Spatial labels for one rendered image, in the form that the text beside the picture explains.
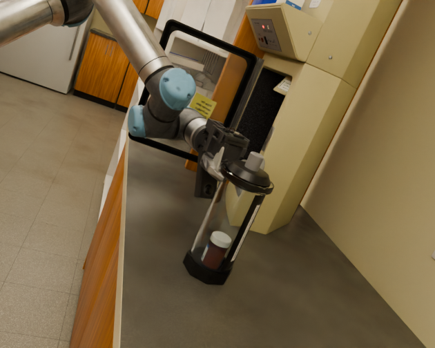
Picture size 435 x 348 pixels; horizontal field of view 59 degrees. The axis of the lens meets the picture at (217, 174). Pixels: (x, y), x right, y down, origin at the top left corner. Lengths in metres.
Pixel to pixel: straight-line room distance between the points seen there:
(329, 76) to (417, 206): 0.43
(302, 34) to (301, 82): 0.11
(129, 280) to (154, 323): 0.10
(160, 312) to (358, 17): 0.80
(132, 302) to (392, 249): 0.78
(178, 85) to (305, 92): 0.36
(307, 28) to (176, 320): 0.71
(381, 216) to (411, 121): 0.30
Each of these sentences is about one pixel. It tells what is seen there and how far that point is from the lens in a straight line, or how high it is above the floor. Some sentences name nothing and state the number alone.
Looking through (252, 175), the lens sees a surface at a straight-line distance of 0.71.
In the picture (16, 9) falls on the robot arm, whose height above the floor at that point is 1.27.
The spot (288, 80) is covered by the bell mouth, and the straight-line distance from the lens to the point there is 1.13.
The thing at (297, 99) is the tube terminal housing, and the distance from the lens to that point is 1.02.
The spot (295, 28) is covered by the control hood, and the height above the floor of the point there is 1.47.
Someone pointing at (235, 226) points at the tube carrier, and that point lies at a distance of 0.74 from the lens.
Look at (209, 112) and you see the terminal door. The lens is 1.29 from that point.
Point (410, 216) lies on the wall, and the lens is 1.19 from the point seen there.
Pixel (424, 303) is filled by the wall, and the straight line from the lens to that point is 1.12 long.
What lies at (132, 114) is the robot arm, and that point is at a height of 1.15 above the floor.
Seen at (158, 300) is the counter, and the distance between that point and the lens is 0.70.
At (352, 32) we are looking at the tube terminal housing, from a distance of 1.06.
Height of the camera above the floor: 1.35
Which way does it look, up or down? 16 degrees down
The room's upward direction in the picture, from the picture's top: 23 degrees clockwise
